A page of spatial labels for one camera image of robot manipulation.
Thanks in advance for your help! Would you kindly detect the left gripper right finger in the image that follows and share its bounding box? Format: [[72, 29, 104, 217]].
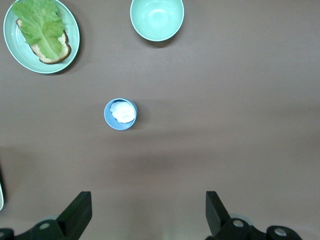
[[205, 190, 305, 240]]

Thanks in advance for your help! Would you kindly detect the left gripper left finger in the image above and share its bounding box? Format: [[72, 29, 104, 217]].
[[0, 191, 93, 240]]

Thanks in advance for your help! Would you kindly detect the blue plastic cup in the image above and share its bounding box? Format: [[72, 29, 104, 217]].
[[103, 97, 138, 131]]

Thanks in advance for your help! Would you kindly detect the brown table cover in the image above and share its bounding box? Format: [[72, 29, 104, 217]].
[[0, 0, 320, 240]]

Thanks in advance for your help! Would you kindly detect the bread slice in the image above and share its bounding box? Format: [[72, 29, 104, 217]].
[[15, 18, 72, 65]]

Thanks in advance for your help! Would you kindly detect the mint green plate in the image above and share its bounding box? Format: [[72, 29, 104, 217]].
[[2, 0, 81, 75]]

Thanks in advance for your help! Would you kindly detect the green lettuce leaf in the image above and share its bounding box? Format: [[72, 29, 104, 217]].
[[11, 0, 66, 59]]

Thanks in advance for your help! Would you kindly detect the mint green bowl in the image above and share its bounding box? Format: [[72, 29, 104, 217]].
[[129, 0, 185, 42]]

